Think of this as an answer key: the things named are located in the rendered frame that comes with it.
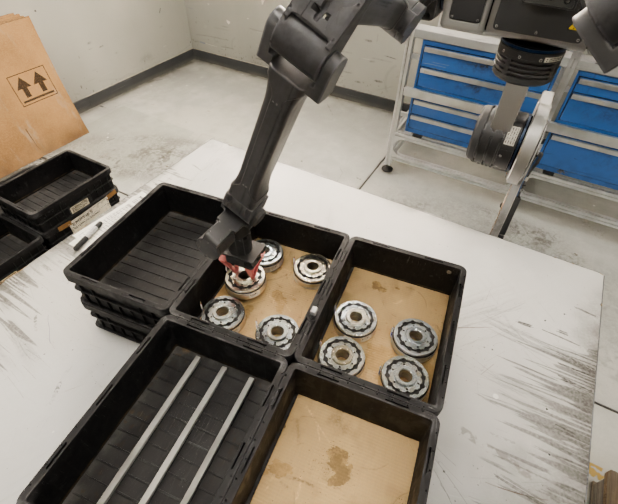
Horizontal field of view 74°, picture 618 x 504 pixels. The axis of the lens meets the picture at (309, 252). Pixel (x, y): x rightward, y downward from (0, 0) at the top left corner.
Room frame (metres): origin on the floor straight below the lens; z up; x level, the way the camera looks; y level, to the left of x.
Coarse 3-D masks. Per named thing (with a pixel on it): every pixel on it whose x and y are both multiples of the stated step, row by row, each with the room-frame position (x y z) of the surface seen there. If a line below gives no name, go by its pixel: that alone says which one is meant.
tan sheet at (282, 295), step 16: (256, 240) 0.87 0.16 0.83; (288, 256) 0.81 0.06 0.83; (272, 272) 0.75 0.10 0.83; (288, 272) 0.75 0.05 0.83; (224, 288) 0.68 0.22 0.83; (272, 288) 0.69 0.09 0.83; (288, 288) 0.69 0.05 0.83; (304, 288) 0.69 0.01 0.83; (256, 304) 0.64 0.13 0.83; (272, 304) 0.64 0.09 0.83; (288, 304) 0.64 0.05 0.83; (304, 304) 0.64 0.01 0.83
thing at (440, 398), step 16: (352, 240) 0.78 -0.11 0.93; (368, 240) 0.78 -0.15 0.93; (416, 256) 0.72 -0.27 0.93; (336, 272) 0.66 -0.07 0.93; (464, 272) 0.67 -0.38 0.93; (320, 304) 0.56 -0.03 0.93; (304, 336) 0.48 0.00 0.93; (448, 336) 0.49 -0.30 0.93; (448, 352) 0.45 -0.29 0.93; (320, 368) 0.41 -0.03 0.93; (448, 368) 0.42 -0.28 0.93; (368, 384) 0.38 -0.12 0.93; (400, 400) 0.35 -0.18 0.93; (416, 400) 0.35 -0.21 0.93
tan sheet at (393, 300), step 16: (352, 272) 0.75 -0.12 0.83; (368, 272) 0.76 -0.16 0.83; (352, 288) 0.70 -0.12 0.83; (368, 288) 0.70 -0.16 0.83; (384, 288) 0.70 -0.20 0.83; (400, 288) 0.70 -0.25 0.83; (416, 288) 0.70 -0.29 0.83; (368, 304) 0.65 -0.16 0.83; (384, 304) 0.65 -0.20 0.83; (400, 304) 0.65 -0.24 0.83; (416, 304) 0.65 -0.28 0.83; (432, 304) 0.65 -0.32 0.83; (384, 320) 0.60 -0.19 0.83; (400, 320) 0.60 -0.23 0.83; (432, 320) 0.60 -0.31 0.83; (384, 336) 0.55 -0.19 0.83; (368, 352) 0.51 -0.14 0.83; (384, 352) 0.51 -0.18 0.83; (368, 368) 0.47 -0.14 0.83; (432, 368) 0.47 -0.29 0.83
